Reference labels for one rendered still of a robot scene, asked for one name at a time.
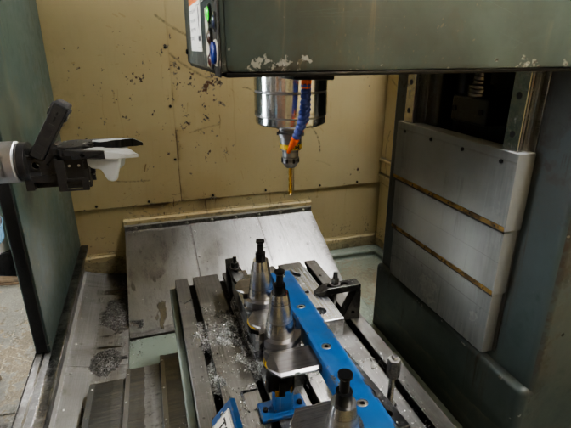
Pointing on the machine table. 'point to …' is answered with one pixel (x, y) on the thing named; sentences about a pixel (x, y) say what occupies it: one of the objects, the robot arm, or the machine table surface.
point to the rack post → (279, 408)
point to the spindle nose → (287, 102)
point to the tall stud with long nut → (392, 374)
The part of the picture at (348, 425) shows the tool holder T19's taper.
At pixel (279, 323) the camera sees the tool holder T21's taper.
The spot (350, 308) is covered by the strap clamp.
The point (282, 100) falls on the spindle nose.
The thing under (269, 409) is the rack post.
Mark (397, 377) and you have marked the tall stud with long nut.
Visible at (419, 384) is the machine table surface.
